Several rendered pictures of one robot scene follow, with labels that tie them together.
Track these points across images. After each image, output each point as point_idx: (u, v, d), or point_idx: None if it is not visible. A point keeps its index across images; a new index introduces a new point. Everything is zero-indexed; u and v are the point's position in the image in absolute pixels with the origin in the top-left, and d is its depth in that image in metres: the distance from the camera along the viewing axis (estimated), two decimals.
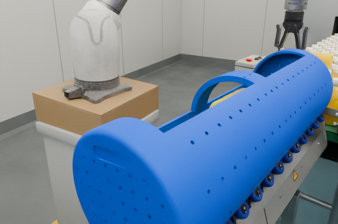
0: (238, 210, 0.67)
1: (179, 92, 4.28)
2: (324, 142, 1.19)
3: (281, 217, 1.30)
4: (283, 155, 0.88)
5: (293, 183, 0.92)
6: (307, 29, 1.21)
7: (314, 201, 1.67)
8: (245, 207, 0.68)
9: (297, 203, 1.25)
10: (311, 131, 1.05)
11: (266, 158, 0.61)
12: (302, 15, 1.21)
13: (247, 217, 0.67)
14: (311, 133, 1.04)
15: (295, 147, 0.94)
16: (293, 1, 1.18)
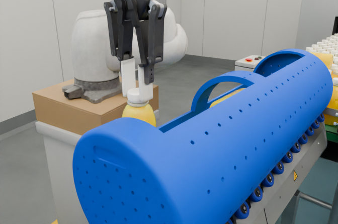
0: (238, 210, 0.67)
1: (179, 92, 4.28)
2: (324, 142, 1.19)
3: (281, 217, 1.30)
4: (283, 155, 0.88)
5: (293, 183, 0.92)
6: (155, 11, 0.46)
7: (314, 201, 1.67)
8: (245, 207, 0.68)
9: (297, 203, 1.25)
10: (311, 131, 1.05)
11: (266, 158, 0.61)
12: None
13: (247, 217, 0.67)
14: (311, 133, 1.04)
15: (295, 147, 0.94)
16: None
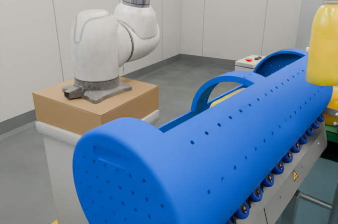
0: (238, 210, 0.66)
1: (179, 92, 4.28)
2: (324, 142, 1.19)
3: (281, 217, 1.30)
4: (283, 155, 0.88)
5: (293, 183, 0.92)
6: None
7: (314, 201, 1.67)
8: (245, 207, 0.68)
9: (297, 203, 1.25)
10: (311, 131, 1.05)
11: (266, 158, 0.61)
12: None
13: (247, 217, 0.67)
14: (311, 133, 1.04)
15: (295, 147, 0.94)
16: None
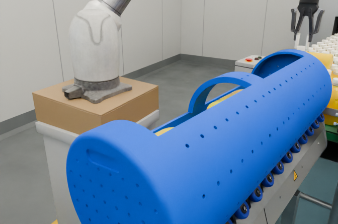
0: (241, 215, 0.66)
1: (179, 92, 4.28)
2: (324, 142, 1.19)
3: (281, 217, 1.30)
4: (285, 159, 0.88)
5: (293, 183, 0.92)
6: (322, 12, 1.21)
7: (314, 201, 1.67)
8: (244, 207, 0.68)
9: (297, 203, 1.25)
10: (312, 132, 1.05)
11: (263, 161, 0.60)
12: None
13: (249, 213, 0.68)
14: (313, 134, 1.05)
15: (297, 149, 0.94)
16: None
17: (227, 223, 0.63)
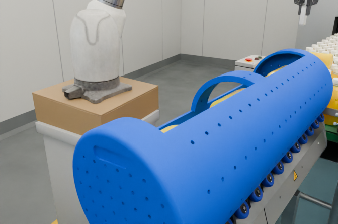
0: (238, 210, 0.67)
1: (179, 92, 4.28)
2: (324, 142, 1.19)
3: (281, 217, 1.30)
4: (283, 155, 0.88)
5: (293, 183, 0.92)
6: None
7: (314, 201, 1.67)
8: (245, 207, 0.68)
9: (297, 203, 1.25)
10: (311, 131, 1.05)
11: (266, 158, 0.61)
12: None
13: (247, 217, 0.67)
14: (311, 133, 1.04)
15: (295, 147, 0.94)
16: None
17: None
